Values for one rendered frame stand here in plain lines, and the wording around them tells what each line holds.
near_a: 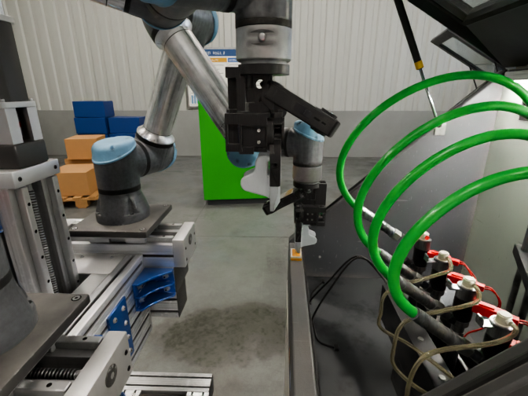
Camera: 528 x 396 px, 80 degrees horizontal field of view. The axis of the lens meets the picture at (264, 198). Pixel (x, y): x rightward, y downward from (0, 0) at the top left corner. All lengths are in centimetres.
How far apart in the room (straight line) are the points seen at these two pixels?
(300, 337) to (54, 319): 43
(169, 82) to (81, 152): 412
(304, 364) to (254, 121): 42
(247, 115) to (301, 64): 669
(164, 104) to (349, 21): 657
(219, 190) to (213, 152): 50
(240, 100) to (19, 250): 57
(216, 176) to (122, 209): 307
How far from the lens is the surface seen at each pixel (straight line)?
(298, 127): 79
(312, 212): 83
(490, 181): 42
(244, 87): 45
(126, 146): 95
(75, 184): 459
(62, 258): 92
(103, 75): 802
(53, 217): 88
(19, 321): 63
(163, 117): 100
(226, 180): 400
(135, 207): 98
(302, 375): 60
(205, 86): 74
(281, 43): 44
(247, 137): 44
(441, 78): 64
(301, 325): 69
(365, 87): 733
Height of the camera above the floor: 140
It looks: 19 degrees down
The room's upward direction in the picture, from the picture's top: straight up
